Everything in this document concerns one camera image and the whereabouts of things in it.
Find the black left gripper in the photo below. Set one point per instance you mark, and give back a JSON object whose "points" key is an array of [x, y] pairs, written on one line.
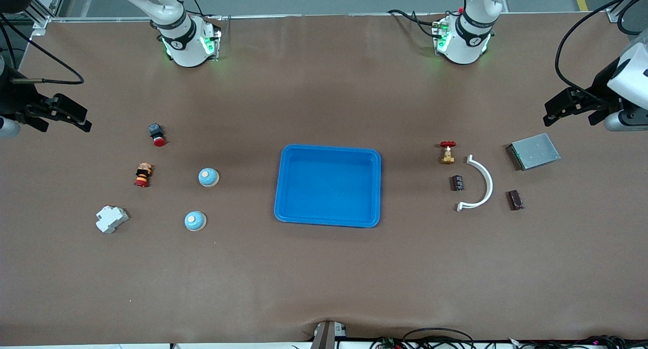
{"points": [[600, 84]]}

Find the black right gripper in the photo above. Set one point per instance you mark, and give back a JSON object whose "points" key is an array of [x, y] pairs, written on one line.
{"points": [[16, 100]]}

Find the blue round desk bell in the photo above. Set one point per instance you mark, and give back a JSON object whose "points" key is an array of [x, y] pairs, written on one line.
{"points": [[208, 178], [195, 221]]}

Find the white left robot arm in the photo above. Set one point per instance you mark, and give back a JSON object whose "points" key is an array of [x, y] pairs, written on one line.
{"points": [[463, 45]]}

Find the blue plastic tray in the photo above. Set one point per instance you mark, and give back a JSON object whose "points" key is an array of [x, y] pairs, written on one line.
{"points": [[329, 187]]}

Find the silver metal electronics box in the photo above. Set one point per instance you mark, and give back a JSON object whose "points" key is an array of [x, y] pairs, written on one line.
{"points": [[535, 151]]}

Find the red pushbutton dark body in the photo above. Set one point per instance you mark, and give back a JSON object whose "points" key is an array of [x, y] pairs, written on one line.
{"points": [[157, 134]]}

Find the red orange emergency button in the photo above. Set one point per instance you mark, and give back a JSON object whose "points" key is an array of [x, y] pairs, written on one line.
{"points": [[143, 175]]}

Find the white circuit breaker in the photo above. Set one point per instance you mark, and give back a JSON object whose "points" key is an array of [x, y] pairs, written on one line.
{"points": [[111, 219]]}

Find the brass valve red handwheel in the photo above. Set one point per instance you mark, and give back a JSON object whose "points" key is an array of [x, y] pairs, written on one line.
{"points": [[447, 157]]}

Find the brown table mat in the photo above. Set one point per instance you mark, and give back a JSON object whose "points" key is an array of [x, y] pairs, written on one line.
{"points": [[324, 278]]}

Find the aluminium frame profile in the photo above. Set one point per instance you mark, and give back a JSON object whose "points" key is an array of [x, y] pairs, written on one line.
{"points": [[613, 15], [43, 21]]}

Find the white curved plastic bracket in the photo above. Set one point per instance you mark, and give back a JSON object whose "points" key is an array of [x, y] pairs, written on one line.
{"points": [[489, 184]]}

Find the silver table edge rail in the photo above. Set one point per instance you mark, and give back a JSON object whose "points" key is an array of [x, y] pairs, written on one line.
{"points": [[263, 16]]}

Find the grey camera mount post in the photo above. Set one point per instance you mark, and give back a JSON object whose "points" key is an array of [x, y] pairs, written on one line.
{"points": [[326, 336]]}

